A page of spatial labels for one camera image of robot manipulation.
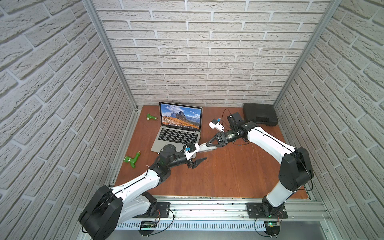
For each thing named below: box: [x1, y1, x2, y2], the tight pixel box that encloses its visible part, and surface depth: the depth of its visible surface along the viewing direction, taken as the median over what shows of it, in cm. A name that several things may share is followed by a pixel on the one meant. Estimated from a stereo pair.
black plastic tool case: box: [243, 103, 279, 127], surface depth 110 cm
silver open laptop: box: [150, 102, 203, 153], surface depth 102 cm
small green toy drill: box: [146, 113, 157, 121], surface depth 113 cm
